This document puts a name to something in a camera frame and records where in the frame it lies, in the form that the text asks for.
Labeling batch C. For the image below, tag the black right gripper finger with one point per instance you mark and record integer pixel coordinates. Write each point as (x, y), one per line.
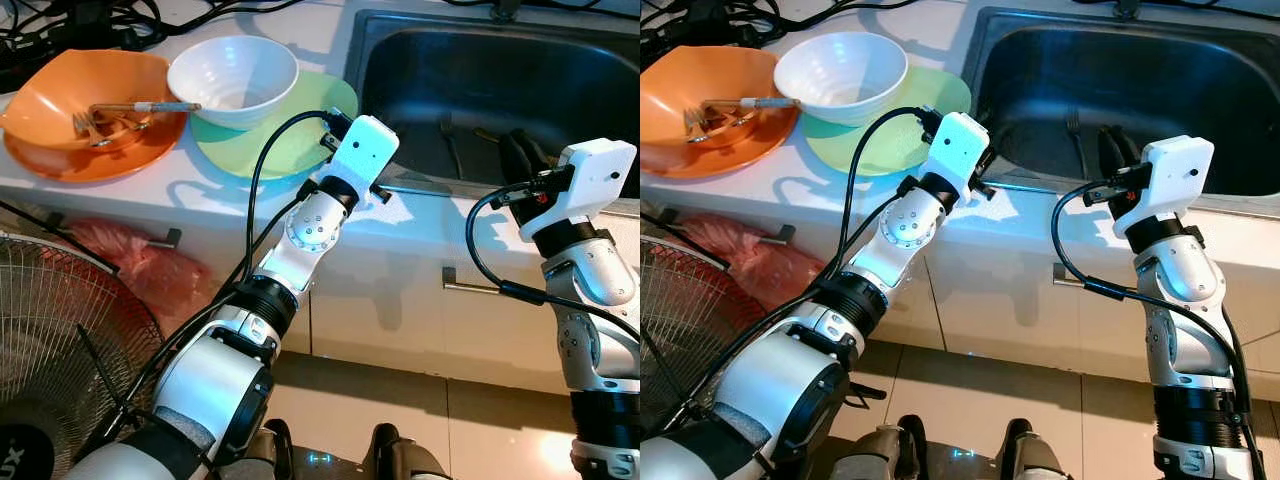
(1133, 158)
(538, 160)
(1113, 155)
(516, 160)

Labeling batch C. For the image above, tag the white ribbed bowl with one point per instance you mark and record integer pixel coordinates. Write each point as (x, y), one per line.
(840, 75)
(235, 80)

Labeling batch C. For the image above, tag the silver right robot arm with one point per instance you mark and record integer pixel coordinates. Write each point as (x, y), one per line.
(600, 280)
(1190, 280)

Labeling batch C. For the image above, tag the white kitchen base cabinet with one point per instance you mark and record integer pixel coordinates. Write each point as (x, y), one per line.
(400, 310)
(1000, 300)

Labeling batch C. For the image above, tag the metal fork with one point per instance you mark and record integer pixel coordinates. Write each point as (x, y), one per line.
(447, 130)
(1073, 125)

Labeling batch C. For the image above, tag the stainless steel sink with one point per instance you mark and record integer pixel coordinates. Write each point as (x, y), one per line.
(450, 70)
(1060, 70)

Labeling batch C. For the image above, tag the metal faucet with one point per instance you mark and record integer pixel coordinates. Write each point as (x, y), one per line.
(1127, 8)
(505, 8)

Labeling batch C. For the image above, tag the orange bowl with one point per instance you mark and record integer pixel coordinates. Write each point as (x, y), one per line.
(680, 90)
(50, 90)

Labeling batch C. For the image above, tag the metal grille fan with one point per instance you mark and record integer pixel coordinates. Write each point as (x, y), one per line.
(680, 330)
(50, 330)

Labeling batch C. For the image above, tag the green plate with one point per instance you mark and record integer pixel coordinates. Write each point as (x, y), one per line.
(300, 145)
(900, 150)

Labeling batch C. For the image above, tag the red plastic bag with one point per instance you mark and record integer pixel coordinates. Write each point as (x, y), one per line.
(760, 265)
(150, 270)

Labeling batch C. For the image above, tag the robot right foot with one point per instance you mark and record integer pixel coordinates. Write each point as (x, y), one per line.
(400, 460)
(1025, 455)

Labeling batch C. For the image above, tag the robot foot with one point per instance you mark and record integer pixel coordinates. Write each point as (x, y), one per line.
(1025, 455)
(275, 450)
(400, 460)
(885, 455)

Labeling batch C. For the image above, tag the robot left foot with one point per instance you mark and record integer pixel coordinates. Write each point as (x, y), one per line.
(885, 455)
(275, 450)

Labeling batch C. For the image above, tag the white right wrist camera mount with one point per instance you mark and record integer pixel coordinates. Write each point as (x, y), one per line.
(595, 175)
(1175, 175)

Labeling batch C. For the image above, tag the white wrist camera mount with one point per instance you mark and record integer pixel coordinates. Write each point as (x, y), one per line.
(595, 175)
(958, 145)
(365, 150)
(1175, 175)

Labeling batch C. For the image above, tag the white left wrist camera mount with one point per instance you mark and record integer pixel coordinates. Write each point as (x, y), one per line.
(958, 145)
(365, 150)

